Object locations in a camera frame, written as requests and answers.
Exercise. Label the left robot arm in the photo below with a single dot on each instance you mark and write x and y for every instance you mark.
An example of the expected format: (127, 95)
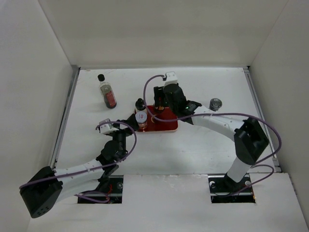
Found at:
(49, 186)

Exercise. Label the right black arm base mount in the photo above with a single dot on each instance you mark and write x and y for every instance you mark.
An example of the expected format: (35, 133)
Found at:
(224, 190)

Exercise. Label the small jar pink label lid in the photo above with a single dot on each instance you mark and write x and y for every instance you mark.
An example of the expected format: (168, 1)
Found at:
(141, 119)

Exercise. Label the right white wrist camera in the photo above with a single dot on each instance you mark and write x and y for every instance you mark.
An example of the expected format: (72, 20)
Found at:
(170, 78)

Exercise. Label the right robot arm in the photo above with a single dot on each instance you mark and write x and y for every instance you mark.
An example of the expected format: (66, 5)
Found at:
(248, 136)

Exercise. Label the silver lid jar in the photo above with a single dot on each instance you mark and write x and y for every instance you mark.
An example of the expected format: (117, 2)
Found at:
(215, 104)

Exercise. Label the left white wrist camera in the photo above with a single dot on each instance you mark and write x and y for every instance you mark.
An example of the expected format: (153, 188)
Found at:
(106, 127)

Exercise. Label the white bottle black cap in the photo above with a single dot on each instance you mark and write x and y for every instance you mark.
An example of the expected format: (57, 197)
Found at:
(140, 106)

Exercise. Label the red rectangular tray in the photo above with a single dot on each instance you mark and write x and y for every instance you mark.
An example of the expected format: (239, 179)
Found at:
(153, 125)

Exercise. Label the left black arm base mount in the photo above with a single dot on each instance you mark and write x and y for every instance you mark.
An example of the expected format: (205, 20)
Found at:
(109, 191)

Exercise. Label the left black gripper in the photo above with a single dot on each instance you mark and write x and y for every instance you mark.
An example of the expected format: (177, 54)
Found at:
(130, 121)

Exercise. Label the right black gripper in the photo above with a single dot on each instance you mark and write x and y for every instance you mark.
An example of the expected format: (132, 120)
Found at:
(160, 91)

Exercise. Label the red lid sauce jar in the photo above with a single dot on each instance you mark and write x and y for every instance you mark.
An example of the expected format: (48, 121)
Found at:
(159, 105)

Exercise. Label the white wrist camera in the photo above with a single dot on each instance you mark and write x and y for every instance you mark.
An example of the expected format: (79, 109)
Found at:
(170, 78)
(106, 127)

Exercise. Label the dark sauce glass bottle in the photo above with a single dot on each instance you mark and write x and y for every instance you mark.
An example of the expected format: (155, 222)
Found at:
(107, 92)

